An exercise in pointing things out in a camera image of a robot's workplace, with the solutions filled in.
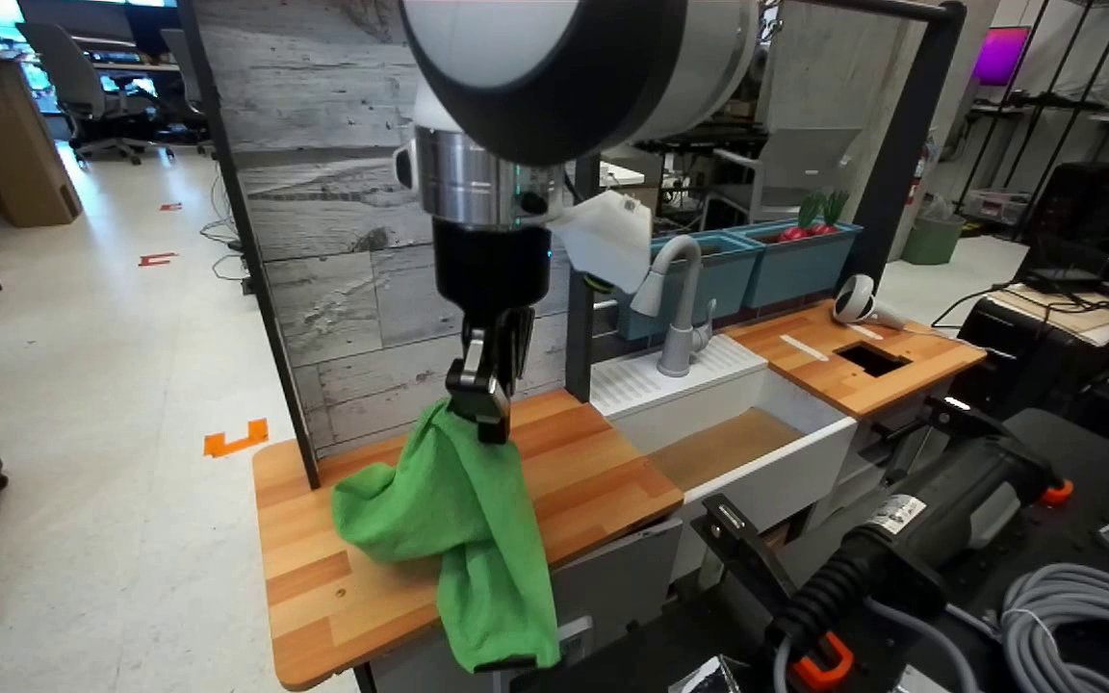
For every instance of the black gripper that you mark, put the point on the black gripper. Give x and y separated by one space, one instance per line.
495 271

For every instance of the green cloth towel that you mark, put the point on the green cloth towel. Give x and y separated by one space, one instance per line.
452 512

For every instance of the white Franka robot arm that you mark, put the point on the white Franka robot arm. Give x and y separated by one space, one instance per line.
557 65

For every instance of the grey metal faucet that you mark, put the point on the grey metal faucet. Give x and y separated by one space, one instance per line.
684 331

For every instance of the grey wood-look back panel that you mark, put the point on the grey wood-look back panel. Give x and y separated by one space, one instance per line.
323 194

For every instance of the orange floor tape marker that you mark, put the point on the orange floor tape marker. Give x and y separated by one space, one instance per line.
237 441

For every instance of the white sink basin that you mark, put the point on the white sink basin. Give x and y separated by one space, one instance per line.
770 468

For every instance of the white stick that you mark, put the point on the white stick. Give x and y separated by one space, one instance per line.
807 348

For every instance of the red items in bin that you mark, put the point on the red items in bin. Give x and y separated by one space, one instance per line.
802 233

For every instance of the red floor tape marker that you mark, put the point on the red floor tape marker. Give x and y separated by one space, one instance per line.
154 260

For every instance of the black clamp with orange ends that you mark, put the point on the black clamp with orange ends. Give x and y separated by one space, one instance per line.
888 539

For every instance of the wooden counter with cutout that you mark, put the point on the wooden counter with cutout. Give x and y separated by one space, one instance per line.
924 352

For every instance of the green bucket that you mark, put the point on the green bucket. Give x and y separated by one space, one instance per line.
928 237

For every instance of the dark office chair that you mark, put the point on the dark office chair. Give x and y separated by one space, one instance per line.
74 89

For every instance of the wooden desk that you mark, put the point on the wooden desk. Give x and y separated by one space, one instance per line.
0 139

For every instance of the purple lit monitor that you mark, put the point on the purple lit monitor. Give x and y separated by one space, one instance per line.
1001 57

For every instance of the metal shelf rack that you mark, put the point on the metal shelf rack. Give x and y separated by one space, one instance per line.
1068 116

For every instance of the black vertical frame post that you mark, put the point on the black vertical frame post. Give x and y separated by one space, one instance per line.
581 348

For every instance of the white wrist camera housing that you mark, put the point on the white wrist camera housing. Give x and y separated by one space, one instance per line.
606 237

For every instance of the black slanted frame post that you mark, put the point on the black slanted frame post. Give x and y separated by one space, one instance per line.
247 243

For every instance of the black frame with crossbar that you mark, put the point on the black frame with crossbar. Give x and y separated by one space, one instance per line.
893 167

